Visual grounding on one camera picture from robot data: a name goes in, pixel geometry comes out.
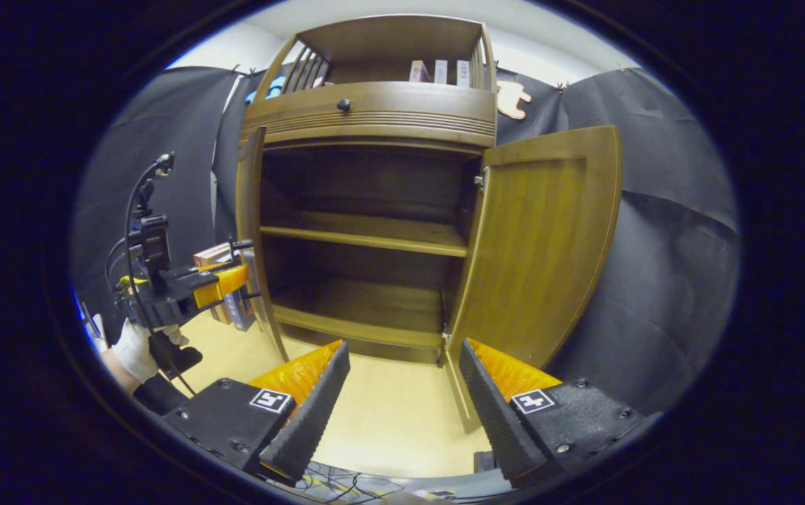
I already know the wooden shoe cabinet door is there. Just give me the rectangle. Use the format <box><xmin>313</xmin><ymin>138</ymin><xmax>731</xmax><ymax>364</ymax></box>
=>
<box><xmin>442</xmin><ymin>125</ymin><xmax>623</xmax><ymax>434</ymax></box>
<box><xmin>236</xmin><ymin>126</ymin><xmax>290</xmax><ymax>362</ymax></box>

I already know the red-brown book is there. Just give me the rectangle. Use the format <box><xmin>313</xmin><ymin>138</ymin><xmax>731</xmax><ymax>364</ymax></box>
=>
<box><xmin>194</xmin><ymin>243</ymin><xmax>235</xmax><ymax>267</ymax></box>

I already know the black backdrop cloth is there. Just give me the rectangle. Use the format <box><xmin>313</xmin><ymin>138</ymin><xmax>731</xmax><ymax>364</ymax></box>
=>
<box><xmin>72</xmin><ymin>65</ymin><xmax>741</xmax><ymax>415</ymax></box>

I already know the wooden double-door shoe cabinet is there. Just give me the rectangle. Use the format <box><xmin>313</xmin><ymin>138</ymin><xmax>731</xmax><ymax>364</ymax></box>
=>
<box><xmin>238</xmin><ymin>14</ymin><xmax>499</xmax><ymax>365</ymax></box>

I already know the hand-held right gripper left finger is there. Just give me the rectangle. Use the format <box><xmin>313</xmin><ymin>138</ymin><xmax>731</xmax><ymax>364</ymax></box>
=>
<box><xmin>162</xmin><ymin>340</ymin><xmax>351</xmax><ymax>485</ymax></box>

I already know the wooden inner cabinet shelf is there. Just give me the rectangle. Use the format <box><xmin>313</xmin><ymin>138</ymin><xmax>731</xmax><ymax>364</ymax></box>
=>
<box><xmin>259</xmin><ymin>210</ymin><xmax>470</xmax><ymax>258</ymax></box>

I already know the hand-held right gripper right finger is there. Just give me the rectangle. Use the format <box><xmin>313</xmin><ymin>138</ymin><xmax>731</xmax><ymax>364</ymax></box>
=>
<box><xmin>459</xmin><ymin>338</ymin><xmax>659</xmax><ymax>488</ymax></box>

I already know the black cable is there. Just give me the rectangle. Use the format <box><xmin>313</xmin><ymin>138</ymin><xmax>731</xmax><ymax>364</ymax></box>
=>
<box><xmin>104</xmin><ymin>151</ymin><xmax>196</xmax><ymax>397</ymax></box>

